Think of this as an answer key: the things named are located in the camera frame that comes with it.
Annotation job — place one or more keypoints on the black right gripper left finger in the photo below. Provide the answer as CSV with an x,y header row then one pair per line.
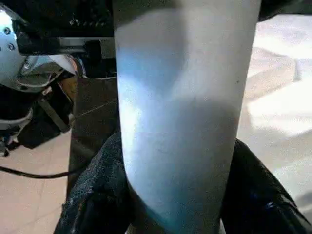
x,y
97,195

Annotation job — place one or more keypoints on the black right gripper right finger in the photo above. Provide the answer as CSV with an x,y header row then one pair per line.
x,y
260,202

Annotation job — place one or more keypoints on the white plastic table top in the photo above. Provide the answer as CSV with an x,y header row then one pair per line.
x,y
275,97

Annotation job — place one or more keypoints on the white plastic table leg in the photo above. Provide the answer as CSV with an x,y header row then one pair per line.
x,y
182,97

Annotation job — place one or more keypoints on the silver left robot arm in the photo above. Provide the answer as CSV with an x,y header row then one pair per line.
x,y
9,48

